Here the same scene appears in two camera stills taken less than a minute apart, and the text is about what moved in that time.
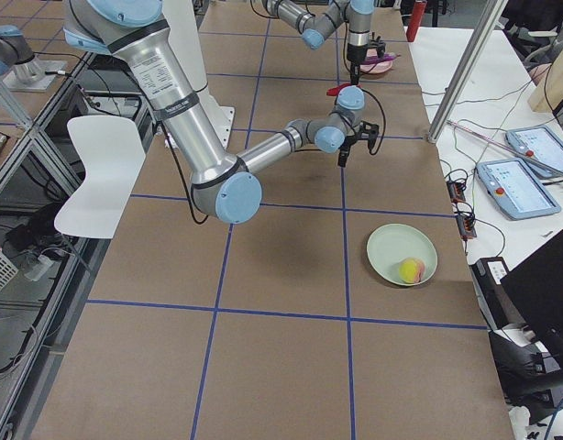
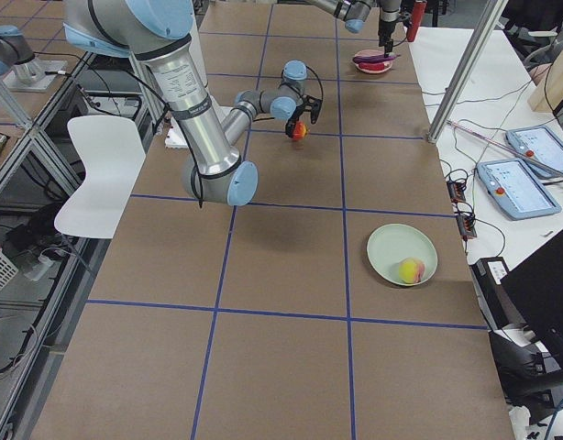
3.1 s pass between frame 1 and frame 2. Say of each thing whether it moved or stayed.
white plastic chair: stayed
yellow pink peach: stayed
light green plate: stayed
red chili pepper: moved
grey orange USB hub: stayed
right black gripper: moved
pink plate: stayed
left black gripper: moved
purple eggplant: stayed
